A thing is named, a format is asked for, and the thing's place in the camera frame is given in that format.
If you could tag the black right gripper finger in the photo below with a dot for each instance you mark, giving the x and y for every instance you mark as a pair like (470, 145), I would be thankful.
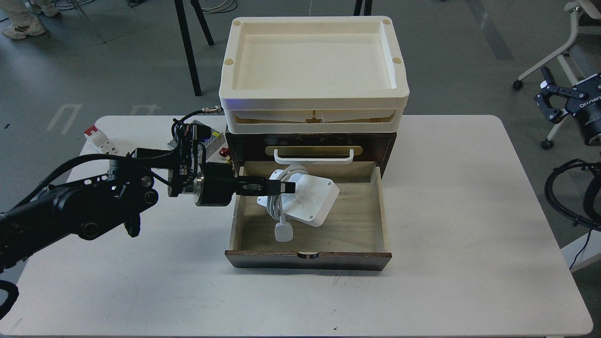
(553, 114)
(549, 87)

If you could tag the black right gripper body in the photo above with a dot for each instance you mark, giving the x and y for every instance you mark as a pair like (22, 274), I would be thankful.
(587, 110)

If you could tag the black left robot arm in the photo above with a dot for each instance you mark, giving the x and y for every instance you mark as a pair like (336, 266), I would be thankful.
(92, 194)

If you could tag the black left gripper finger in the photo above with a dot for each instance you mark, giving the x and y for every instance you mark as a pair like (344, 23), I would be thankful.
(262, 191)
(262, 182)

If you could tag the white sneaker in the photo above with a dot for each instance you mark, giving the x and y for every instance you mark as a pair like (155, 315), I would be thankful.
(20, 32)

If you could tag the open wooden drawer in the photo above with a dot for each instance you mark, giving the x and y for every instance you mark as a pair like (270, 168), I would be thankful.
(335, 220)

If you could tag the white charger with cable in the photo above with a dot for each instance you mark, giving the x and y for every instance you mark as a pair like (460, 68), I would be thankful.
(310, 204)

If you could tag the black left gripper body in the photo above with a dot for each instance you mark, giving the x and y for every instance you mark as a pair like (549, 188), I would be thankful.
(215, 184)

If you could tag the white drawer handle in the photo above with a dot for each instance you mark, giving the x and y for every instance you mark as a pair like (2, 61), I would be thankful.
(314, 160)

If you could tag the red white circuit breaker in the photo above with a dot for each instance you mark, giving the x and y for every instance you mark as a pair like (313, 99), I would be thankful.
(100, 140)

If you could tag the brass valve red handle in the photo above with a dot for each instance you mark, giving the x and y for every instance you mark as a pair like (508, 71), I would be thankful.
(225, 154)

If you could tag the metal mesh power supply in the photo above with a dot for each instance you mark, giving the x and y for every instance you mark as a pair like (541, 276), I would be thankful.
(212, 144)

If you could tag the cream plastic tray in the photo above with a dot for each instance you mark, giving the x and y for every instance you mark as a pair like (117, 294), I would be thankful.
(320, 74)

